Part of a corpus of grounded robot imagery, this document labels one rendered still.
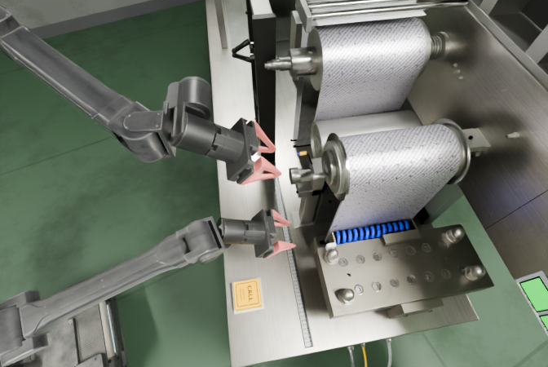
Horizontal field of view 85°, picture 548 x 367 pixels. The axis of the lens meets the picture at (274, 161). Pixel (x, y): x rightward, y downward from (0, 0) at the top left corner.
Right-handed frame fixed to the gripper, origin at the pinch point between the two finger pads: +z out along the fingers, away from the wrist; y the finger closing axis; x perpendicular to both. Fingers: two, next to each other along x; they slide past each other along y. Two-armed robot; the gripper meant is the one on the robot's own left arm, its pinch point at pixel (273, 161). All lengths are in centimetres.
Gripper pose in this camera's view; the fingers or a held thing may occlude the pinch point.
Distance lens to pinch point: 57.8
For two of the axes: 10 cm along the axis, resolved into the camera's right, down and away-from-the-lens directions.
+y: 1.7, 8.1, -5.6
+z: 7.6, 2.6, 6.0
